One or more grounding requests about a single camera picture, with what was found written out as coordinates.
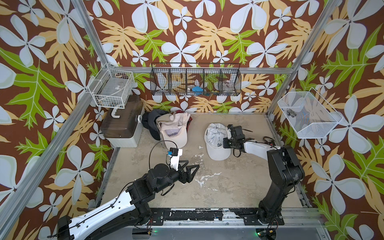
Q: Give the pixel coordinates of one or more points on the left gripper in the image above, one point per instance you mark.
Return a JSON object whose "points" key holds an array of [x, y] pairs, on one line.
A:
{"points": [[186, 176]]}

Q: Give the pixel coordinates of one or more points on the white box with brown lid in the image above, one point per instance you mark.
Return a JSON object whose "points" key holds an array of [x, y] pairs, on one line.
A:
{"points": [[123, 127]]}

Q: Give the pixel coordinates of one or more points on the red baseball cap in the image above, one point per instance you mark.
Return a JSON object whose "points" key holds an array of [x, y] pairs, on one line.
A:
{"points": [[189, 120]]}

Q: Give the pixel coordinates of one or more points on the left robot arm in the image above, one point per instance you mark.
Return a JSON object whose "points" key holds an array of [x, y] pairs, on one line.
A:
{"points": [[131, 206]]}

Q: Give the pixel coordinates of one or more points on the black baseball cap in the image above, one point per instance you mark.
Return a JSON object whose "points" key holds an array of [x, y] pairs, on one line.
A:
{"points": [[146, 120]]}

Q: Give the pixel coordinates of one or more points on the white wire wall basket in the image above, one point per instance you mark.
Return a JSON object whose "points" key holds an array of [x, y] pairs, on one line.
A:
{"points": [[111, 87]]}

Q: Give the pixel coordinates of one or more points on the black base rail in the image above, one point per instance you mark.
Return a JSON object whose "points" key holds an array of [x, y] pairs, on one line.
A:
{"points": [[247, 216]]}

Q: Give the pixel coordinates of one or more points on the white New York baseball cap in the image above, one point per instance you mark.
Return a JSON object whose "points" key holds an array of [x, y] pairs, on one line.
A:
{"points": [[214, 139]]}

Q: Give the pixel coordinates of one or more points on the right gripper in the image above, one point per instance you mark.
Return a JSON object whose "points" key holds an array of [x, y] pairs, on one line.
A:
{"points": [[225, 143]]}

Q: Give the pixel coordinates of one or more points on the dark grey baseball cap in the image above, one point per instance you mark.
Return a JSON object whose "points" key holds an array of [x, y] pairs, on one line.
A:
{"points": [[152, 117]]}

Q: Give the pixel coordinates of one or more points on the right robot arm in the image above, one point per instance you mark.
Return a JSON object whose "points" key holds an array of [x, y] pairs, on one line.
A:
{"points": [[284, 168]]}

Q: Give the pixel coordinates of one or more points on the black wire wall basket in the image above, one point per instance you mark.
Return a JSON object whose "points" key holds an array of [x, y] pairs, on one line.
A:
{"points": [[194, 79]]}

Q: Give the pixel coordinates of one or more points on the beige baseball cap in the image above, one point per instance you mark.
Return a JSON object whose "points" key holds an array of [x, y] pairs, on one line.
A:
{"points": [[165, 118]]}

